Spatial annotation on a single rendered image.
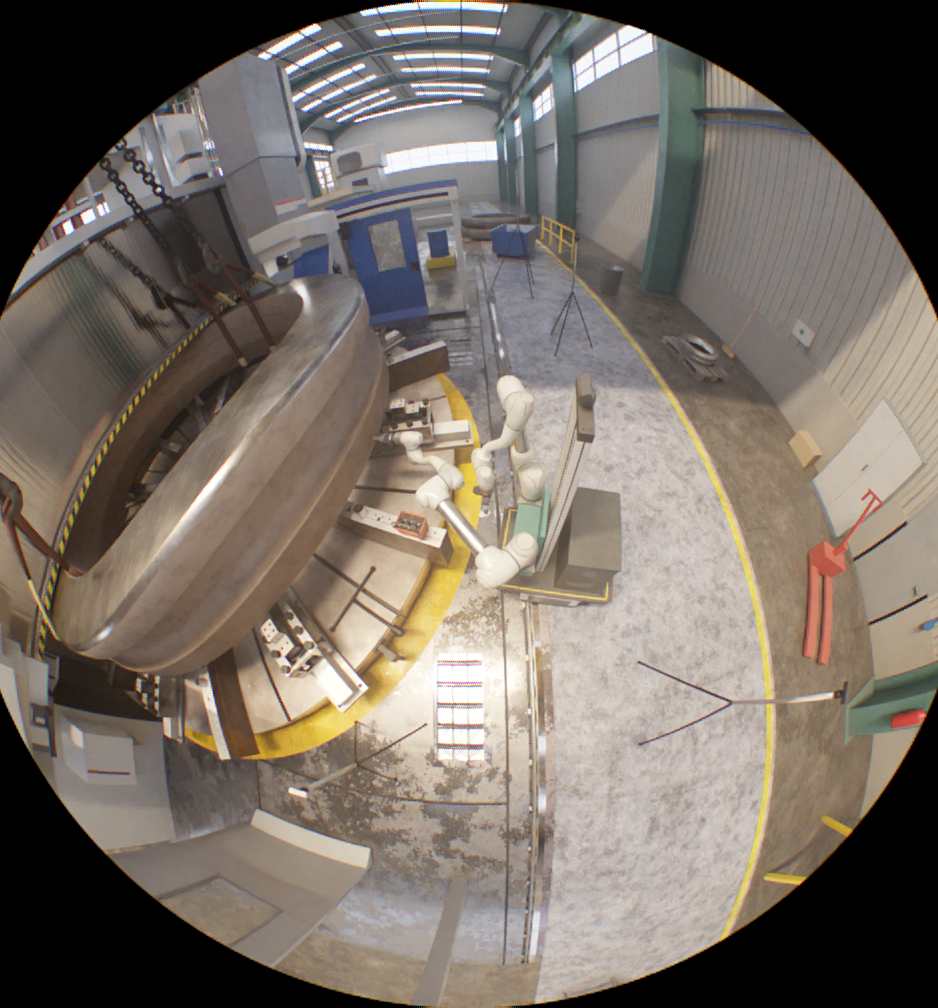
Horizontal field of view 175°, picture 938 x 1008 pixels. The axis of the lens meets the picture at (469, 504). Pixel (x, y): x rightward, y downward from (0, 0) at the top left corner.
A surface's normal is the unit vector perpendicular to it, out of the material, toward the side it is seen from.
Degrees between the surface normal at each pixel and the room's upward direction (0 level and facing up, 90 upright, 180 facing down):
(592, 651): 0
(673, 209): 90
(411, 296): 90
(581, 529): 0
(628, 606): 0
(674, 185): 90
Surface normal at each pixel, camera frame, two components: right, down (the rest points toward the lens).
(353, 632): -0.09, -0.51
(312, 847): -0.07, -0.92
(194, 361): 0.55, 0.70
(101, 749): 1.00, -0.06
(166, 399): 0.82, 0.45
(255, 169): 0.01, 0.86
